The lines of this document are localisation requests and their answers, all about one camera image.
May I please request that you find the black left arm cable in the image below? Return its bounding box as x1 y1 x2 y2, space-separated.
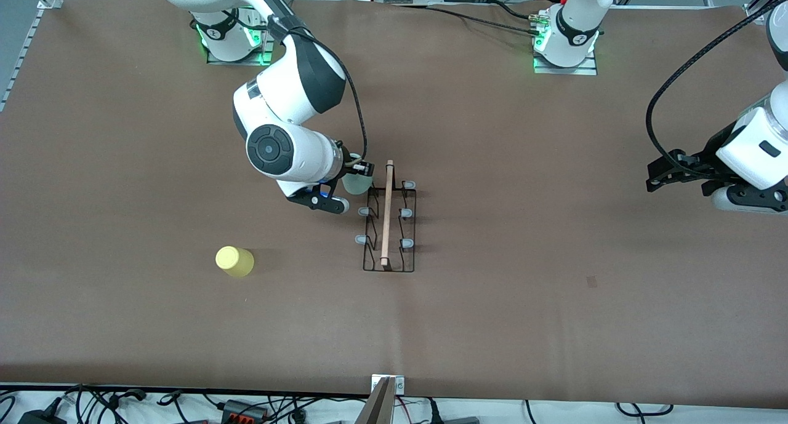
645 6 788 178

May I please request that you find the pale green plastic cup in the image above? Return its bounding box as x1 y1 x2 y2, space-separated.
342 173 374 196

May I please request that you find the metal table bracket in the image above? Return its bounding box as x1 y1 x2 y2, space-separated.
371 375 406 395

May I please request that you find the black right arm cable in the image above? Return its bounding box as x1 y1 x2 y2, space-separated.
271 18 370 163

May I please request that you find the dark orange terminal block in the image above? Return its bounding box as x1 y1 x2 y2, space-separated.
220 399 267 422

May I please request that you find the black wire cup holder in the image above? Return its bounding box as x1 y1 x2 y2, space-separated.
355 159 418 273

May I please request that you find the aluminium arm base plate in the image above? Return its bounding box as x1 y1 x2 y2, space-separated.
206 42 271 66
533 52 598 76

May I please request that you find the yellow plastic cup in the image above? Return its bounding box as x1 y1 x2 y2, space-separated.
215 246 255 278

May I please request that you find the aluminium camera mount bar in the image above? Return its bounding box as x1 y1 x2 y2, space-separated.
354 377 398 424

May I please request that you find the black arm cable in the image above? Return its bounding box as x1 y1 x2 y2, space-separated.
271 18 370 163
645 6 788 178

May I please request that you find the perforated aluminium side rail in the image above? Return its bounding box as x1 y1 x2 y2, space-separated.
0 9 47 112

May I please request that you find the black power adapter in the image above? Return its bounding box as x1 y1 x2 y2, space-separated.
18 408 66 424

